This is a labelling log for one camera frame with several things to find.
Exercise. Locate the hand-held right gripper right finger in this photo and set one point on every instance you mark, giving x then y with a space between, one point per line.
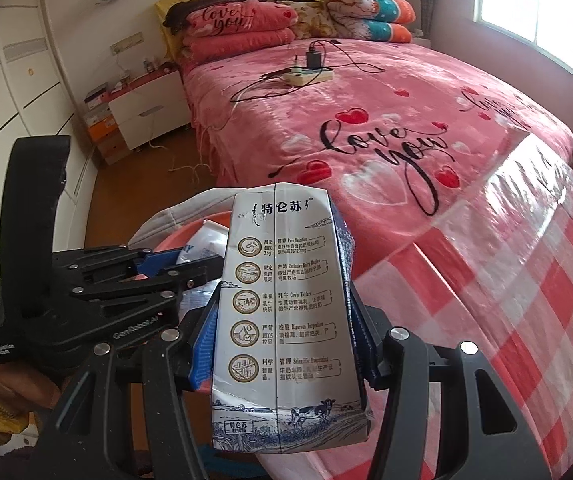
369 350

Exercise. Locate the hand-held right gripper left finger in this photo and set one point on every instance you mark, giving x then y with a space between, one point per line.
204 350

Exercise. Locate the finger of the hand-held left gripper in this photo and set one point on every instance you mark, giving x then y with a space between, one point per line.
191 271
159 261

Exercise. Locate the white yogurt pouch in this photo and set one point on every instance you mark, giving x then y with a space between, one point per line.
201 246

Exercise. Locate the pink plastic basin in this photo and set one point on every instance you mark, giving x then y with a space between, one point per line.
186 232

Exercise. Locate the white milk carton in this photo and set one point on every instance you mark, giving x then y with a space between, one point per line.
286 310

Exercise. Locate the person's left hand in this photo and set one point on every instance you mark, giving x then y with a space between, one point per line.
21 390

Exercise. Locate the brown shoe box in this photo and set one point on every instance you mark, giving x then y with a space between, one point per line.
112 151

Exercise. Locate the orange shoe box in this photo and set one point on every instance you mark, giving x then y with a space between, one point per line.
102 131

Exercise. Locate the white nightstand red top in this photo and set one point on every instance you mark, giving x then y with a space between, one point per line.
151 105

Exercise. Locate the white wardrobe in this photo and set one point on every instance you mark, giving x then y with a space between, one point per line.
16 85

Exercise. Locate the white black shoe box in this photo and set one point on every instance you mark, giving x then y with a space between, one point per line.
98 95

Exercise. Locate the small dark jar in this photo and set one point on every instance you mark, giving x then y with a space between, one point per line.
151 66

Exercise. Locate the white power strip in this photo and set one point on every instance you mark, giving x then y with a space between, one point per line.
306 77

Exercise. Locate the pink plain pillow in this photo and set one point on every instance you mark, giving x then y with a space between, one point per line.
236 46

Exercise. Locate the black charger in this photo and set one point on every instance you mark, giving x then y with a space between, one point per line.
314 57

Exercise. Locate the pink lettered pillow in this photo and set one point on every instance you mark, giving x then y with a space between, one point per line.
236 17

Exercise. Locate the yellow floral pillow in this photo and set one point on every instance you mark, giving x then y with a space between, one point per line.
311 19

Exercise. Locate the rolled quilt orange teal end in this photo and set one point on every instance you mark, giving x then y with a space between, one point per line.
376 30
366 5

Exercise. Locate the window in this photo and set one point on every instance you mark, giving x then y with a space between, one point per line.
541 0

